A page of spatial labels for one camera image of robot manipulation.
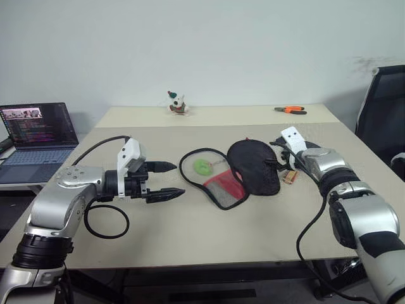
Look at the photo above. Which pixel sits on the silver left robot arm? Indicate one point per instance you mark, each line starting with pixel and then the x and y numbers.
pixel 72 190

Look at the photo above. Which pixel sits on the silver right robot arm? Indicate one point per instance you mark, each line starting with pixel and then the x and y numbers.
pixel 364 209

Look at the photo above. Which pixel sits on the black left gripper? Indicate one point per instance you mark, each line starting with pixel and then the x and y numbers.
pixel 136 183

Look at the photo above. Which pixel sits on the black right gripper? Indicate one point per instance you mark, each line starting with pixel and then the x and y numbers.
pixel 283 160

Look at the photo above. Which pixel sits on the black red paddle case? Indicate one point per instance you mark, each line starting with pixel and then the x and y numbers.
pixel 253 168

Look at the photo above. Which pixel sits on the black office chair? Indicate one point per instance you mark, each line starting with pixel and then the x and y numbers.
pixel 383 104

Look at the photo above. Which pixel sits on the white plush dog toy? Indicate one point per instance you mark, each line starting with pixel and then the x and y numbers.
pixel 178 103

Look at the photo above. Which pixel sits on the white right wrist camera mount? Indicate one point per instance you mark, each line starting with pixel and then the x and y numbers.
pixel 294 139

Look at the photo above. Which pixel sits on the black table frame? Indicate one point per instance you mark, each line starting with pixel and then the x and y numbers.
pixel 190 275

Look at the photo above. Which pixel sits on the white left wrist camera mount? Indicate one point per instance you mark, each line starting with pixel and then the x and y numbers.
pixel 129 152

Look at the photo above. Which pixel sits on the open grey laptop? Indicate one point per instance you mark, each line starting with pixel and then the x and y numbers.
pixel 38 126

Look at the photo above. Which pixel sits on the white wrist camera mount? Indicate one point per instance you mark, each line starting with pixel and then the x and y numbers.
pixel 129 152
pixel 294 139

